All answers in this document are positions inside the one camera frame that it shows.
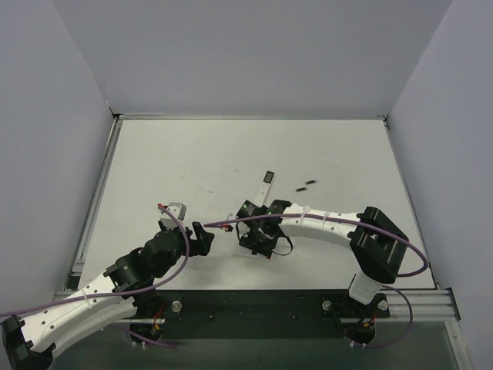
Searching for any slim white remote with display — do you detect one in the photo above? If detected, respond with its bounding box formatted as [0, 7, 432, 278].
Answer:
[254, 170, 275, 206]

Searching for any aluminium rail frame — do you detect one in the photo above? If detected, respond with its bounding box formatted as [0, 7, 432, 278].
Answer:
[52, 119, 458, 369]

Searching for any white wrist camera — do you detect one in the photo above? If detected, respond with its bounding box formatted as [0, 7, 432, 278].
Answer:
[221, 211, 242, 233]
[157, 202, 187, 229]

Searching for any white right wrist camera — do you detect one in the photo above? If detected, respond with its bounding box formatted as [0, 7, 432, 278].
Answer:
[221, 211, 242, 233]

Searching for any white remote with red keypad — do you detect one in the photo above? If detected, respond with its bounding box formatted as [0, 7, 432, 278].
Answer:
[231, 246, 270, 261]

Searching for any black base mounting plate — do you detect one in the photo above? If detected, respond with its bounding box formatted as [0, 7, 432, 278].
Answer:
[129, 289, 390, 341]

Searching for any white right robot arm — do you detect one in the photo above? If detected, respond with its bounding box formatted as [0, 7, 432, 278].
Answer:
[235, 200, 408, 305]

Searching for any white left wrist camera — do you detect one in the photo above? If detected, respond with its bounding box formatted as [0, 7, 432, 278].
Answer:
[157, 202, 187, 229]

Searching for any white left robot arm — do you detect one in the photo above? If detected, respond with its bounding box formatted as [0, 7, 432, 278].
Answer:
[2, 222, 215, 369]

